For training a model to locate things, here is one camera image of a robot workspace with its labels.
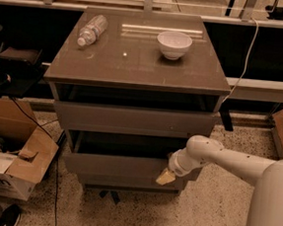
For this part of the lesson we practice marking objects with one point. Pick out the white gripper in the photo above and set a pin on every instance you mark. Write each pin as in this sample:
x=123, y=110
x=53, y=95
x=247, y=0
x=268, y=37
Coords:
x=176, y=165

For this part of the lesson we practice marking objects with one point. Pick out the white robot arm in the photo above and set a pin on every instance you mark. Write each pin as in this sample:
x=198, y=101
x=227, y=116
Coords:
x=265, y=175

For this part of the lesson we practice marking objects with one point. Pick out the grey drawer cabinet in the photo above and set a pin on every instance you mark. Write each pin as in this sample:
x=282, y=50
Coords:
x=126, y=68

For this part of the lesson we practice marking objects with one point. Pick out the white ceramic bowl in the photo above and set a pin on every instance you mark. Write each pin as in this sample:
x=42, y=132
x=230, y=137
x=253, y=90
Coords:
x=173, y=45

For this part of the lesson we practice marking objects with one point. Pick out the dark tray on shelf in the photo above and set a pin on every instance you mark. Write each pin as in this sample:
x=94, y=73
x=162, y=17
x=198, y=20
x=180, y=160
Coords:
x=14, y=59

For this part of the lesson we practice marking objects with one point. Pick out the open cardboard box left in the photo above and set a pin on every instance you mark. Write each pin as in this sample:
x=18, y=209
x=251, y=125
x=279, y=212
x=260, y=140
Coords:
x=26, y=151

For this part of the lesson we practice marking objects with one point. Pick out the grey top drawer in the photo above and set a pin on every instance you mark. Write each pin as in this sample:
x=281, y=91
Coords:
x=120, y=120

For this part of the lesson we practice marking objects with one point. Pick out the clear plastic water bottle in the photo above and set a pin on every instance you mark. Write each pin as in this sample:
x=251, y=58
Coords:
x=91, y=32

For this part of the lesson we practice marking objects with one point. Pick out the black shoe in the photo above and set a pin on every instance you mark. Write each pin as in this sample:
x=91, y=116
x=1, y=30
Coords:
x=11, y=216

